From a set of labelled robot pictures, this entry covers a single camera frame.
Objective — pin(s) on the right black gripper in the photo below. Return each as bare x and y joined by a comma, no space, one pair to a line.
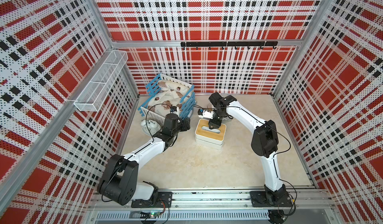
214,124

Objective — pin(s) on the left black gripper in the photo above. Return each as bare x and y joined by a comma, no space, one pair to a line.
185,124

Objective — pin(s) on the white bamboo-lid tissue box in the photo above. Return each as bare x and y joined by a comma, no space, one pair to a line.
203,130

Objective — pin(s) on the white plastic box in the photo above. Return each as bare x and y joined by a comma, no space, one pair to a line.
212,143

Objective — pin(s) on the clear plastic tissue box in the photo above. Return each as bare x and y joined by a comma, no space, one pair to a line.
227,118

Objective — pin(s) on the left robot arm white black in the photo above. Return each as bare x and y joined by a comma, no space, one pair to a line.
119,181

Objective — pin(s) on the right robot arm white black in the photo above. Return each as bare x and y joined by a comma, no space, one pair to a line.
264,136

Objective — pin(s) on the white alarm clock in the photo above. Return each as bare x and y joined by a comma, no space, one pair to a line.
150,127

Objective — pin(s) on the bear print cloth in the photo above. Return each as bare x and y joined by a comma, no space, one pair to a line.
171,94

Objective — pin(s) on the blue white slatted crate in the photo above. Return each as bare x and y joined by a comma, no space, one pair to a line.
153,88

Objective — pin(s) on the green circuit board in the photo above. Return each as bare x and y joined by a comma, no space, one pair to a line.
150,215

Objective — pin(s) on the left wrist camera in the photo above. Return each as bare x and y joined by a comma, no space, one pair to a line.
174,109

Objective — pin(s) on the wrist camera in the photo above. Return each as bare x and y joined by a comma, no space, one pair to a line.
174,109
206,114

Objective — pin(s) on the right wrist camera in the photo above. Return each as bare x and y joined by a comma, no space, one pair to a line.
206,114

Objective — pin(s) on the black hook rail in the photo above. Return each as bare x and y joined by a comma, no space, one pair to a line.
260,44

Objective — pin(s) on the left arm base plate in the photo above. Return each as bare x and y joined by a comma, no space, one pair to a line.
158,200

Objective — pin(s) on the white wire mesh shelf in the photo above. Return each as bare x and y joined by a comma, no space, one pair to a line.
101,81

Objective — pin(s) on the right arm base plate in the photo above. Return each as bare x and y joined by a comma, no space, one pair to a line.
267,199

